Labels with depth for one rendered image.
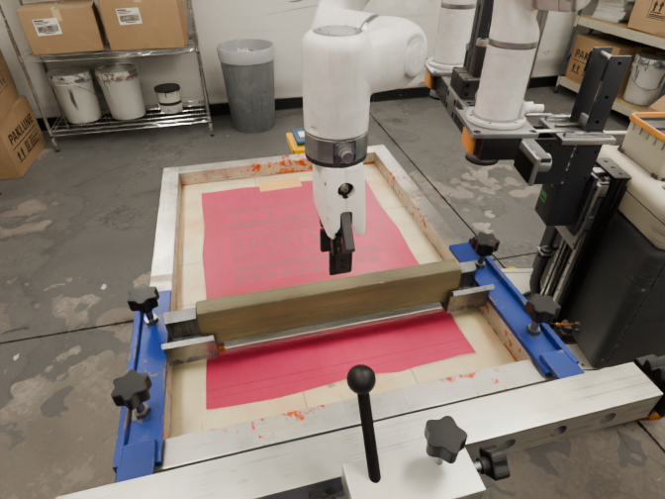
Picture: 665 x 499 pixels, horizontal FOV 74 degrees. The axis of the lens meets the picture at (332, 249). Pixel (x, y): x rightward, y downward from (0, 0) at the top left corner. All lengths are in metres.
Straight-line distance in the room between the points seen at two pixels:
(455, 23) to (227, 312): 1.05
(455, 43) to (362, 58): 0.95
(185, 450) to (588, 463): 1.52
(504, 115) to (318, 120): 0.60
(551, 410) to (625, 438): 1.42
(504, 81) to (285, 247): 0.55
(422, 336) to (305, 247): 0.31
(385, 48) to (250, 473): 0.46
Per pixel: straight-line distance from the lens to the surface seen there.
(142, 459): 0.59
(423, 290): 0.71
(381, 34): 0.51
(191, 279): 0.87
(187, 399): 0.69
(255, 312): 0.65
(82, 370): 2.15
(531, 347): 0.72
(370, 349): 0.71
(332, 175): 0.51
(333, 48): 0.47
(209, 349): 0.68
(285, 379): 0.68
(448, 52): 1.43
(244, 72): 3.76
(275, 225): 0.98
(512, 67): 1.00
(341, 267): 0.60
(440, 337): 0.75
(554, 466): 1.84
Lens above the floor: 1.50
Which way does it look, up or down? 37 degrees down
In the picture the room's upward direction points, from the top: straight up
